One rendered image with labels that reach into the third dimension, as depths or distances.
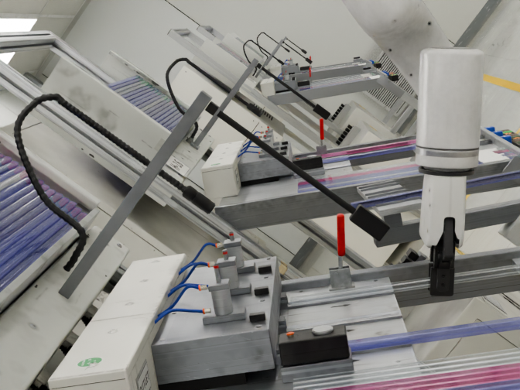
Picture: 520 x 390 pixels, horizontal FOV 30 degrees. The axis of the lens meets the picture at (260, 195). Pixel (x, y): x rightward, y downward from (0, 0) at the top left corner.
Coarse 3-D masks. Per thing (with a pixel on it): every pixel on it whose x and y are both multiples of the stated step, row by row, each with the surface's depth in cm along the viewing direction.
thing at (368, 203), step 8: (488, 176) 153; (496, 176) 152; (504, 176) 152; (512, 176) 152; (472, 184) 153; (480, 184) 153; (408, 192) 153; (416, 192) 153; (360, 200) 154; (368, 200) 153; (376, 200) 153; (384, 200) 153; (392, 200) 153
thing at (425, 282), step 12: (456, 276) 133; (468, 276) 133; (480, 276) 133; (492, 276) 133; (504, 276) 133; (360, 288) 135; (372, 288) 134; (384, 288) 134; (396, 288) 134; (408, 288) 134; (420, 288) 134; (300, 300) 135; (312, 300) 135; (324, 300) 135
